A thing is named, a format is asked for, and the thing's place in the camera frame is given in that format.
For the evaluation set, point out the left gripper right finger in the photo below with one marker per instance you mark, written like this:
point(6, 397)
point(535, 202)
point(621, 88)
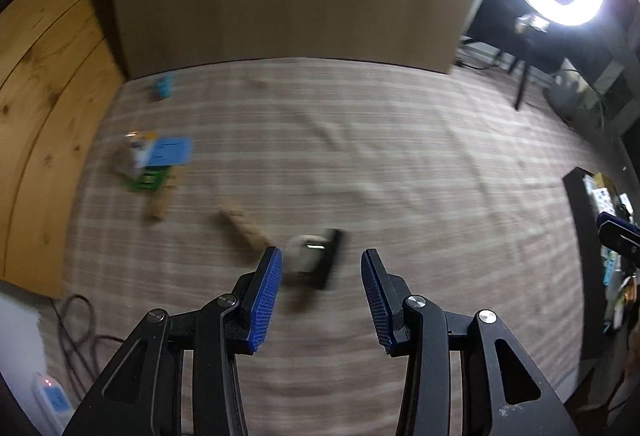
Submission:
point(386, 294)

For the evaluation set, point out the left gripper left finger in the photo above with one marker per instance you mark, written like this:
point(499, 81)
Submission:
point(256, 293)

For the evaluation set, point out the wooden block near centre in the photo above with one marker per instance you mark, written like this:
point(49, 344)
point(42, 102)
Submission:
point(242, 230)

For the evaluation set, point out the wooden block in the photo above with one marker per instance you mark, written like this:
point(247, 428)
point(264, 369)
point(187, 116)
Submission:
point(162, 196)
point(242, 230)

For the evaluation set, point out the black white small device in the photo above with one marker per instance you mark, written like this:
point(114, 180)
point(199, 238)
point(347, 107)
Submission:
point(309, 260)

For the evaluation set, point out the wooden block left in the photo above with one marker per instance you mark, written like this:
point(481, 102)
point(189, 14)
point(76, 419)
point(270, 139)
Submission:
point(162, 196)

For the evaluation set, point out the green packet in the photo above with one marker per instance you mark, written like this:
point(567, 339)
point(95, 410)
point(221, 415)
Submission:
point(150, 180)

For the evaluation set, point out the blue card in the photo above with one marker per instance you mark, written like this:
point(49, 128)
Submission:
point(170, 151)

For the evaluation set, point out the black storage bin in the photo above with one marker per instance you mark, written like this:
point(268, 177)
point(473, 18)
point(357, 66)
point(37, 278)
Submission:
point(606, 276)

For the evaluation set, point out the small teal item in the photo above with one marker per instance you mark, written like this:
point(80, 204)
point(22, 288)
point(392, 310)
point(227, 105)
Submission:
point(162, 87)

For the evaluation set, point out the white power strip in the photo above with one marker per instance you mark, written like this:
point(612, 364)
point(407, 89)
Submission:
point(53, 407)

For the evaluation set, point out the black tripod leg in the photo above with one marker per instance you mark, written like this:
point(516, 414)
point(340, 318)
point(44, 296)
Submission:
point(526, 46)

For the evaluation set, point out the pine wood board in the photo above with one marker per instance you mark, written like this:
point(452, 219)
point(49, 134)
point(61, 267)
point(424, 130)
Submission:
point(59, 77)

